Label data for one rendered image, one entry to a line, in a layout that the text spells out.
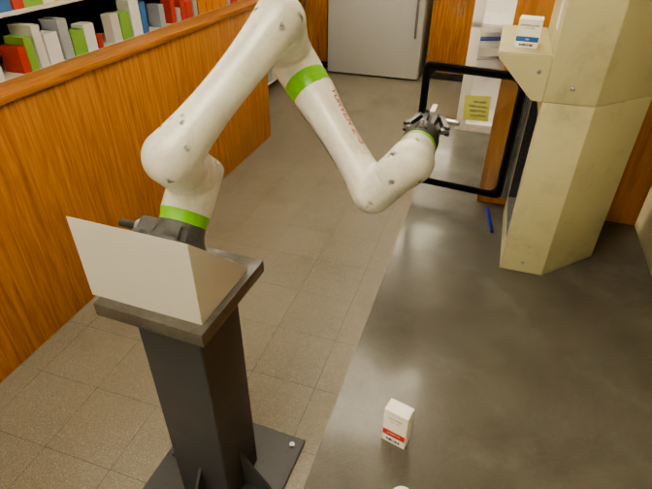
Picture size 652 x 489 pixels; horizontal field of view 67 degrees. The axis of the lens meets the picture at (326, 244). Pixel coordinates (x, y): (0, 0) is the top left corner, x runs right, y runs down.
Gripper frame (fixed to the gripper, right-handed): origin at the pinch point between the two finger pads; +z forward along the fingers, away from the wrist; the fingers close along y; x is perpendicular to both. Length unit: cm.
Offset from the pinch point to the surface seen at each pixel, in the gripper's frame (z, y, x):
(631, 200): 15, -62, 25
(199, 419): -67, 50, 79
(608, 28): -22, -35, -29
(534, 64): -22.1, -22.5, -21.3
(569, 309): -35, -44, 34
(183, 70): 129, 170, 38
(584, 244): -12, -47, 28
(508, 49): -19.6, -16.7, -23.3
